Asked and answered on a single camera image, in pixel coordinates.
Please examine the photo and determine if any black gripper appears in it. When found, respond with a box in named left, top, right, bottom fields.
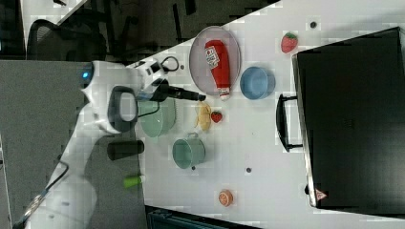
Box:
left=151, top=79, right=206, bottom=102

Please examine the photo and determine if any red plush ketchup bottle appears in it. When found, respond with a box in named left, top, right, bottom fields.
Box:
left=204, top=40, right=230, bottom=101

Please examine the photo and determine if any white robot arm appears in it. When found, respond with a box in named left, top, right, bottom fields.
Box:
left=12, top=57, right=205, bottom=229

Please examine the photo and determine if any grey oval plate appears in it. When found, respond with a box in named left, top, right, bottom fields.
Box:
left=189, top=26, right=241, bottom=95

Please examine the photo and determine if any yellow plush banana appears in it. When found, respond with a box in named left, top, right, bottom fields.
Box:
left=195, top=101, right=211, bottom=132

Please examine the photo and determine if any small red strawberry toy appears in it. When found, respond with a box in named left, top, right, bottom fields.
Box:
left=211, top=112, right=223, bottom=123

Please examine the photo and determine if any large green bowl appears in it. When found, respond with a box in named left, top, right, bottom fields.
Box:
left=139, top=98, right=176, bottom=137

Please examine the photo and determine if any green mug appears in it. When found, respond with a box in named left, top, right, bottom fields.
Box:
left=172, top=133, right=205, bottom=169

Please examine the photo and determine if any blue bowl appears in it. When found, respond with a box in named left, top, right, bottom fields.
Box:
left=240, top=67, right=276, bottom=100

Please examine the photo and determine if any black cylinder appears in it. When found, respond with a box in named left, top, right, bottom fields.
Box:
left=107, top=140, right=144, bottom=160

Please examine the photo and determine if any green marker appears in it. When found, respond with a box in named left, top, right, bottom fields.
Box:
left=123, top=176, right=142, bottom=188

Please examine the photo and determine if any orange slice toy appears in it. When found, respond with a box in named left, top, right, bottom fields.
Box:
left=218, top=190, right=233, bottom=207

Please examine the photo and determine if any large red strawberry toy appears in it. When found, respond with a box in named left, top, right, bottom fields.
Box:
left=281, top=32, right=298, bottom=53

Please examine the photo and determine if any black office chair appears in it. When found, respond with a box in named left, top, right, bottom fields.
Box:
left=26, top=19, right=107, bottom=62

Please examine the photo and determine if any teal crate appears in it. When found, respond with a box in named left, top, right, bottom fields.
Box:
left=147, top=209, right=257, bottom=229

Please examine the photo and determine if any black oven appliance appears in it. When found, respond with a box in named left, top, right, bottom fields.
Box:
left=292, top=27, right=405, bottom=219

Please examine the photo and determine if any black oven door handle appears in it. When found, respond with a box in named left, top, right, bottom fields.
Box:
left=276, top=94, right=303, bottom=152

